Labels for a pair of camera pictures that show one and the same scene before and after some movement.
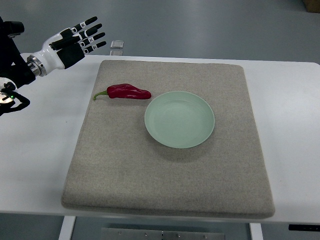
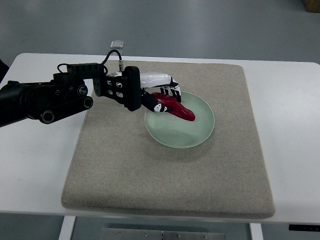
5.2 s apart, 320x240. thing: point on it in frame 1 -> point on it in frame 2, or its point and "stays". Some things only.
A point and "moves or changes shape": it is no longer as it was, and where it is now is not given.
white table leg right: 256,230 stays
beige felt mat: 115,165 stays
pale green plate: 180,119 stays
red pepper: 124,91 moves or changes shape
